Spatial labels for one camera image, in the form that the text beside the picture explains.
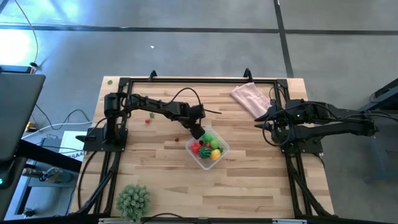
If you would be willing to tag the green apple toy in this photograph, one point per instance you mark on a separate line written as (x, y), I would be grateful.
(207, 137)

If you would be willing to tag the artificial green potted plant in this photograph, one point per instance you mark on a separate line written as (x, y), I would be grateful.
(133, 202)

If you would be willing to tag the blue-grey metal cart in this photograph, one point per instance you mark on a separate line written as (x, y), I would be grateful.
(385, 93)

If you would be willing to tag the black metal table frame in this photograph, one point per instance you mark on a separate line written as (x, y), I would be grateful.
(217, 81)

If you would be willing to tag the dark grey monitor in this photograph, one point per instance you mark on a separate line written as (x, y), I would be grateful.
(18, 115)

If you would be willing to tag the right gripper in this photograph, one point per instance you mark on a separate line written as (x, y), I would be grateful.
(284, 119)

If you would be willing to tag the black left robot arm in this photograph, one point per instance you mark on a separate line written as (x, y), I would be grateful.
(155, 107)

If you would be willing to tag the large red tomato toy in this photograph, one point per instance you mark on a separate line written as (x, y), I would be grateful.
(196, 147)

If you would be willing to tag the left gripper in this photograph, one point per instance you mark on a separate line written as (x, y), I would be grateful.
(192, 113)

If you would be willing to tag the grey hand tool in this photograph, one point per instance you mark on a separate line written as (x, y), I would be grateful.
(53, 174)

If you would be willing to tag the lime green ball toy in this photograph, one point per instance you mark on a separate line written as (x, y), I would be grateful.
(214, 143)

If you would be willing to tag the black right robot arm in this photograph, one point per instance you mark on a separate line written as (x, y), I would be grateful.
(335, 124)

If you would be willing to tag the striped green watermelon toy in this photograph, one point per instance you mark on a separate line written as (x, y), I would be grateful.
(205, 152)

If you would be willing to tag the clear plastic container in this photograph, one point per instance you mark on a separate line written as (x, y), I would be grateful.
(211, 163)

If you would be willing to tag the pale pink folded towel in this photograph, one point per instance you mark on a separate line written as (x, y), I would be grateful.
(252, 99)

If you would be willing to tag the white paper label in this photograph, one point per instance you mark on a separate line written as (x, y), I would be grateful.
(70, 143)

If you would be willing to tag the black desk stand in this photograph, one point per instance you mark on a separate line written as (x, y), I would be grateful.
(46, 155)

